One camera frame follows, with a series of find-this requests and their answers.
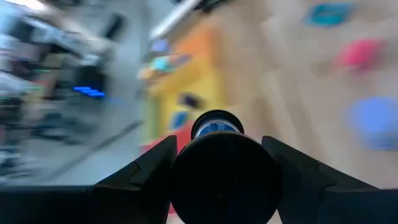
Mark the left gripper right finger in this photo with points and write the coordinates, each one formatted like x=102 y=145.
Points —
x=326 y=202

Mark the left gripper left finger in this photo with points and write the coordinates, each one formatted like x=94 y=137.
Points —
x=124 y=199

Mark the blue rectangular block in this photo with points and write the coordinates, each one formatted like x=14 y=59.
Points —
x=178 y=119

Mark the black disc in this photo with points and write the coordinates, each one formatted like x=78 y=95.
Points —
x=224 y=174

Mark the small dark purple box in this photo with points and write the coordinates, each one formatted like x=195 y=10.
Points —
x=190 y=100

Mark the teal hourglass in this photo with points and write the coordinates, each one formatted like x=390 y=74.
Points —
x=161 y=64

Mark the lavender hourglass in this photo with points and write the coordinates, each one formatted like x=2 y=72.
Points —
x=374 y=121
x=159 y=45

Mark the teal rectangular box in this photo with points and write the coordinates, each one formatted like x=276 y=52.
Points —
x=329 y=14

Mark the pink translucent plastic bin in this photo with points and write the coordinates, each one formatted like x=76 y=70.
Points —
x=185 y=137

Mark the yellow translucent plastic bin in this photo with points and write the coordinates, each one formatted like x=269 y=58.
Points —
x=205 y=90

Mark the pink red USB charger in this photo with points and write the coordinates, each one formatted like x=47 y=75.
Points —
x=360 y=53

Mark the orange translucent plastic bin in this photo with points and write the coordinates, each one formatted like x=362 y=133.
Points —
x=199 y=46

